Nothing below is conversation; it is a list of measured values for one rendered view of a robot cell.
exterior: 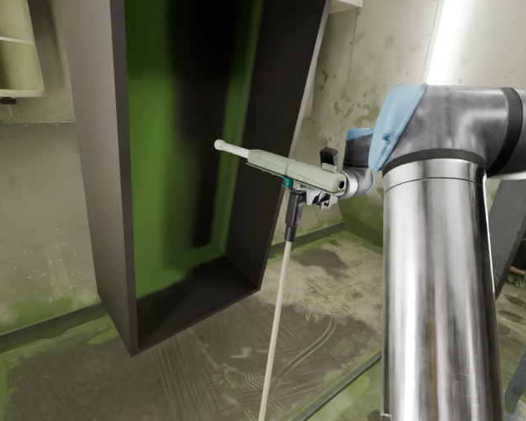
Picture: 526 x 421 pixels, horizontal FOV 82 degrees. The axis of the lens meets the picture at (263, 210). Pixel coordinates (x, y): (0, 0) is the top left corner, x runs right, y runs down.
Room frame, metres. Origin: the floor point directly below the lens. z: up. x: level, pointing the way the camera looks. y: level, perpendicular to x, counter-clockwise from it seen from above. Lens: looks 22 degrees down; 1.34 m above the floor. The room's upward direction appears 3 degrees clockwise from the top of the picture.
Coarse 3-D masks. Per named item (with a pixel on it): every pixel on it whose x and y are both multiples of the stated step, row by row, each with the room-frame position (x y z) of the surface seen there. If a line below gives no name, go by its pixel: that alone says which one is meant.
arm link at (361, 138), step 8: (360, 128) 0.95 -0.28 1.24; (368, 128) 0.95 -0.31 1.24; (352, 136) 0.95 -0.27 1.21; (360, 136) 0.94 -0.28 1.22; (368, 136) 0.94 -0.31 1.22; (352, 144) 0.95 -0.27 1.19; (360, 144) 0.94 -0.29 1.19; (368, 144) 0.93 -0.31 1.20; (344, 152) 0.98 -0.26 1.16; (352, 152) 0.94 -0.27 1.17; (360, 152) 0.93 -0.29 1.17; (368, 152) 0.93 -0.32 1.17; (344, 160) 0.97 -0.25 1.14; (352, 160) 0.94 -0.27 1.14; (360, 160) 0.93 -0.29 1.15
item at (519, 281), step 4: (516, 256) 2.08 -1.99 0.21; (512, 268) 2.09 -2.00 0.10; (516, 268) 2.10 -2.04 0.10; (508, 272) 2.09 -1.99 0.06; (512, 272) 2.07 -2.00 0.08; (516, 272) 2.05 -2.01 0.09; (520, 272) 2.04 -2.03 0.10; (524, 272) 2.04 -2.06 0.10; (508, 276) 2.06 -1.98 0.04; (512, 276) 2.06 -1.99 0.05; (516, 276) 2.05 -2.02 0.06; (520, 276) 2.03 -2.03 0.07; (508, 280) 2.05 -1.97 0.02; (512, 280) 2.04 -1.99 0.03; (516, 280) 2.02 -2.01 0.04; (520, 280) 2.02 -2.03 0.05; (524, 280) 2.05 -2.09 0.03; (516, 284) 2.00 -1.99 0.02; (520, 284) 1.99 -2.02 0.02; (524, 284) 2.00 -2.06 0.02
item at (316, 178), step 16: (224, 144) 0.97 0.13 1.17; (256, 160) 0.83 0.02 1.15; (272, 160) 0.79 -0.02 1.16; (288, 160) 0.77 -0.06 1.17; (304, 176) 0.71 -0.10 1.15; (320, 176) 0.68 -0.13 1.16; (336, 176) 0.65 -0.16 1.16; (304, 192) 0.74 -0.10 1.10; (336, 192) 0.66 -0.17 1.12; (288, 208) 0.74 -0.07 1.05; (288, 224) 0.73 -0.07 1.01; (288, 240) 0.73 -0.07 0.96
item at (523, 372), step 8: (520, 360) 0.99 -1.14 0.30; (520, 368) 0.98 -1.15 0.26; (520, 376) 0.97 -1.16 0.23; (512, 384) 0.98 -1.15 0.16; (520, 384) 0.96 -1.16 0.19; (512, 392) 0.97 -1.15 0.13; (520, 392) 0.96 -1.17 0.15; (504, 400) 0.98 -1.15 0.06; (512, 400) 0.96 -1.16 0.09; (512, 408) 0.96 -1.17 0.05
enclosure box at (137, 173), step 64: (64, 0) 0.84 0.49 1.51; (128, 0) 0.98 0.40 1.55; (192, 0) 1.11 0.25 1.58; (256, 0) 1.25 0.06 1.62; (320, 0) 1.04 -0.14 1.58; (128, 64) 1.00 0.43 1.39; (192, 64) 1.15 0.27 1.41; (256, 64) 1.24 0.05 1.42; (128, 128) 0.67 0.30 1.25; (192, 128) 1.19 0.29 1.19; (256, 128) 1.23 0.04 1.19; (128, 192) 0.69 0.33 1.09; (192, 192) 1.25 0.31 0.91; (256, 192) 1.22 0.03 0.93; (128, 256) 0.71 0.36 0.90; (192, 256) 1.32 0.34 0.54; (256, 256) 1.21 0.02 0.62; (128, 320) 0.75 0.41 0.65; (192, 320) 0.96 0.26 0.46
